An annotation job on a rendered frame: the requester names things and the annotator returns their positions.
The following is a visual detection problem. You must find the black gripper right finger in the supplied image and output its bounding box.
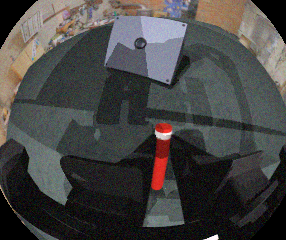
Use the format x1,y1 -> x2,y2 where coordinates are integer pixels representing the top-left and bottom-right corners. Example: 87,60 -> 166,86
170,135 -> 266,224

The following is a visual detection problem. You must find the grey sloped panel with hole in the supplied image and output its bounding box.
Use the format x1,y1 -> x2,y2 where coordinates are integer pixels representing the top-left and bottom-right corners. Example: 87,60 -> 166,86
104,16 -> 188,84

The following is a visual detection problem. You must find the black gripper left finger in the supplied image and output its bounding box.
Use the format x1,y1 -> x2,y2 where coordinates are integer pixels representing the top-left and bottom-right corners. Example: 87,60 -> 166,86
60,133 -> 158,227

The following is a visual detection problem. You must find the red peg with white band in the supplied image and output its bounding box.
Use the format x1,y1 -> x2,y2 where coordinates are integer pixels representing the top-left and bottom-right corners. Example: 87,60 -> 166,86
151,123 -> 172,189

